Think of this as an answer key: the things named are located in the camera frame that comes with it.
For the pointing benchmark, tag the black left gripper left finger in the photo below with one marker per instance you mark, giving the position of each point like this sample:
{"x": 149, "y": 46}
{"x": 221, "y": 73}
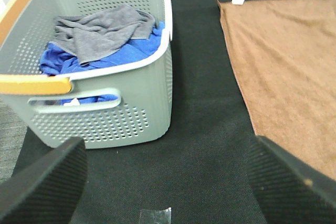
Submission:
{"x": 48, "y": 190}

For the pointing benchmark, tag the brown towel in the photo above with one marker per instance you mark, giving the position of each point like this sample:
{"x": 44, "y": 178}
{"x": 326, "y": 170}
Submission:
{"x": 282, "y": 54}

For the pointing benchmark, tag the grey towel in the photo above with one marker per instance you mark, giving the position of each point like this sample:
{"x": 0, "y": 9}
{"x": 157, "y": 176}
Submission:
{"x": 95, "y": 36}

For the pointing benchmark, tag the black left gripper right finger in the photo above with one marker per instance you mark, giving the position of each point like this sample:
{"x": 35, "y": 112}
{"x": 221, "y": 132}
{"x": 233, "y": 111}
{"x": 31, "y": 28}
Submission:
{"x": 287, "y": 189}

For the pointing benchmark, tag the black table cloth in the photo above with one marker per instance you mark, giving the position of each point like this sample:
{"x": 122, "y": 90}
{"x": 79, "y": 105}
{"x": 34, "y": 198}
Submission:
{"x": 199, "y": 167}

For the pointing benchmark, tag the grey perforated laundry basket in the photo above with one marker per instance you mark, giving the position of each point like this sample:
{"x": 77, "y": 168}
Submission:
{"x": 100, "y": 70}

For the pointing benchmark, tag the clear tape strip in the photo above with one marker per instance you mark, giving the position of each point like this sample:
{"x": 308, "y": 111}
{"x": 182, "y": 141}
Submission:
{"x": 155, "y": 216}

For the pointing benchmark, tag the orange table edge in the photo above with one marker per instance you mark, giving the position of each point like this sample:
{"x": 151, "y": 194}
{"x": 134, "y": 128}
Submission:
{"x": 21, "y": 84}

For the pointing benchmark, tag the blue towel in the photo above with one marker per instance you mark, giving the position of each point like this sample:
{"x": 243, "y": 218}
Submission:
{"x": 55, "y": 60}

